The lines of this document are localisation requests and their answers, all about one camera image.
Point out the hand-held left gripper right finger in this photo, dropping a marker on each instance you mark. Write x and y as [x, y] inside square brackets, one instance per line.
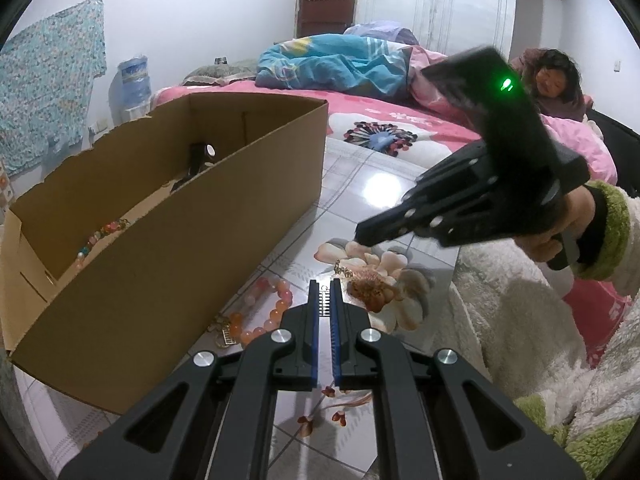
[336, 340]

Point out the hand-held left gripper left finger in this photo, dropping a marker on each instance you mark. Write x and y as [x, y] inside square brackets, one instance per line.
[313, 340]

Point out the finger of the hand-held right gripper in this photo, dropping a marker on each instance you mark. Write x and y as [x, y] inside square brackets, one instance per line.
[400, 215]

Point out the silver abacus charm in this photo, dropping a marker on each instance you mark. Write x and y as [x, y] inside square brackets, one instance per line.
[325, 302]

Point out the brown cardboard box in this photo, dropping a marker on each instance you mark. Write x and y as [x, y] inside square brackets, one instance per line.
[175, 270]

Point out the black object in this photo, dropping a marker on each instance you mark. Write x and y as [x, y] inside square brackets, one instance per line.
[200, 157]

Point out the person's right forearm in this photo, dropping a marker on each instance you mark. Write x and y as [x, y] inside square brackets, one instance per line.
[612, 230]

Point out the person's right hand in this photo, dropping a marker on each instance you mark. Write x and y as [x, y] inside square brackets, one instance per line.
[580, 215]

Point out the pink comforter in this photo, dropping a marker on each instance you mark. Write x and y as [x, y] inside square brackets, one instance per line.
[575, 140]

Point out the black chair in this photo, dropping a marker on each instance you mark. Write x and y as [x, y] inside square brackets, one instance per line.
[615, 145]

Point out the white wardrobe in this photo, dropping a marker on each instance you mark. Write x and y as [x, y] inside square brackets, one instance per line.
[450, 5]

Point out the white fluffy robe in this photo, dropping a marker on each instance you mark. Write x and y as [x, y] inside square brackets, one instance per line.
[500, 310]

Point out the purple pillow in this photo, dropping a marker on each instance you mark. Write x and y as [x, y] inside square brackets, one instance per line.
[385, 32]

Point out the blue patterned quilt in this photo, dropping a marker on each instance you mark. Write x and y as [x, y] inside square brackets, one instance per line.
[325, 65]

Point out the olive patterned pillow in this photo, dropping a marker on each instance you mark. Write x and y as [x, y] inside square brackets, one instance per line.
[220, 72]

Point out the teal patterned hanging cloth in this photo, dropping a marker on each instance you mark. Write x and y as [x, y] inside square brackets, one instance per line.
[45, 75]

